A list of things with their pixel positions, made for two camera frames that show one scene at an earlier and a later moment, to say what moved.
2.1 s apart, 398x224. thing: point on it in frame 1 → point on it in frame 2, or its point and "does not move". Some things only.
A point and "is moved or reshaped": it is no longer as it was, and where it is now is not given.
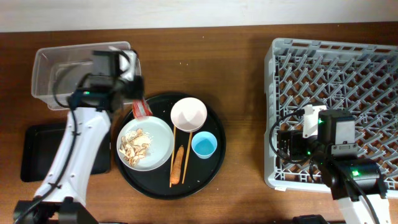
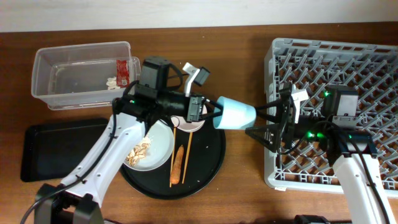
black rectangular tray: (40, 145) does not move
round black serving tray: (199, 135) does not move
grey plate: (161, 147) does not move
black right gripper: (295, 137) → (287, 121)
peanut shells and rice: (134, 145) does not move
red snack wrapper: (140, 109) is moved or reshaped
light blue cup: (204, 144) → (236, 115)
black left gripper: (139, 85) → (194, 111)
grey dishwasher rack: (360, 77) does not move
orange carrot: (175, 172) does not move
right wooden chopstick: (187, 157) does not move
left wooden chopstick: (173, 155) does not move
